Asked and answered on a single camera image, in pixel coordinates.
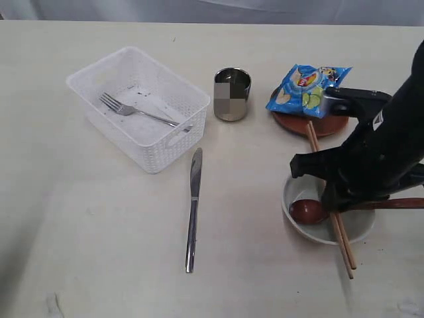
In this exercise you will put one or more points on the silver metal table knife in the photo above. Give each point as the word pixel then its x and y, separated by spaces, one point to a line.
pixel 195 181

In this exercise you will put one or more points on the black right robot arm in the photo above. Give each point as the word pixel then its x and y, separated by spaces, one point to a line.
pixel 405 108

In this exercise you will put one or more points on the grey speckled ceramic bowl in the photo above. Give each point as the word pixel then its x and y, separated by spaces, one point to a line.
pixel 357 224

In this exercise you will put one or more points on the silver metal fork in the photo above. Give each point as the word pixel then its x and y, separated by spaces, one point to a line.
pixel 127 110

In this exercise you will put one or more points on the blue chips snack bag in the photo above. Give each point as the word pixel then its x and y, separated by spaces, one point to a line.
pixel 301 90

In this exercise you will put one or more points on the brown wooden spoon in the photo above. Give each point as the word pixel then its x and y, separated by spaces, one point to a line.
pixel 310 212

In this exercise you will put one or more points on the white perforated plastic basket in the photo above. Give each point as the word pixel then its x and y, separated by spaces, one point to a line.
pixel 134 78

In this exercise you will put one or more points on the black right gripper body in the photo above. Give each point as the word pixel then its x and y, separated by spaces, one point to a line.
pixel 371 164

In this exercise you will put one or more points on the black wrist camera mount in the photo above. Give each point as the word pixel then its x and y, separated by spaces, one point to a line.
pixel 357 103

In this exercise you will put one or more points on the brown wooden plate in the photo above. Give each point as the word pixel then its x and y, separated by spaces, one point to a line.
pixel 323 127

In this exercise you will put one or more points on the grey metal cup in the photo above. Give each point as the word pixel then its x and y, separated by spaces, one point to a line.
pixel 231 93

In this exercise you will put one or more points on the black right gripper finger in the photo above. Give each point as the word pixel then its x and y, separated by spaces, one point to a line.
pixel 366 205
pixel 334 197

